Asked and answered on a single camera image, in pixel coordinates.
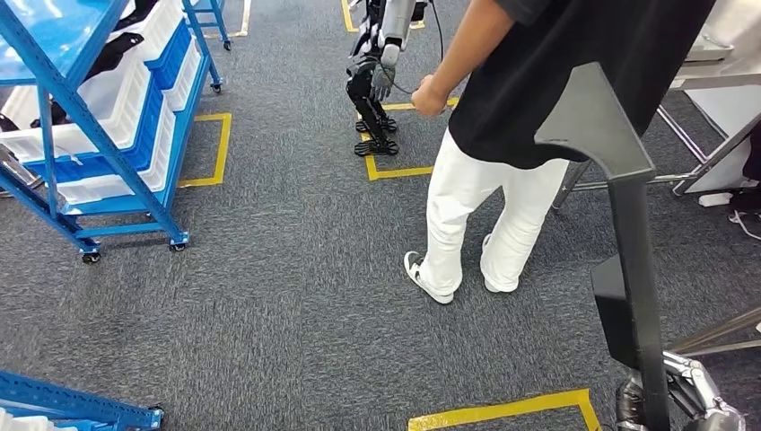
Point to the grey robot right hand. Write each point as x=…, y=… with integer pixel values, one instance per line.
x=692, y=372

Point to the person's hand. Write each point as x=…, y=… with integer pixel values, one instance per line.
x=429, y=96

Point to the black plastic mounting plate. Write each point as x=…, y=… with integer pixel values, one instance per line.
x=630, y=238

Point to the person's forearm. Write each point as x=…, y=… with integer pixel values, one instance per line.
x=469, y=41

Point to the black plastic part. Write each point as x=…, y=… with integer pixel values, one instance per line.
x=116, y=56
x=52, y=114
x=135, y=13

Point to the black and silver humanoid robot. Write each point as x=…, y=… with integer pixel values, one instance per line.
x=371, y=89

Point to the standing person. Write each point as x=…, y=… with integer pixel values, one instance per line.
x=505, y=196

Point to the white power adapter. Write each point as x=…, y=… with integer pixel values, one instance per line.
x=715, y=200

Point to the white board panel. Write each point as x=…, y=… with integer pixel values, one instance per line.
x=734, y=137

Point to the blue plastic bin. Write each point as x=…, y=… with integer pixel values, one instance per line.
x=145, y=140
x=172, y=56

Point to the steel side table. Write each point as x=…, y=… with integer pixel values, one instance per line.
x=713, y=65

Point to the chrome metal post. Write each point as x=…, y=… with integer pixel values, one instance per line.
x=18, y=169

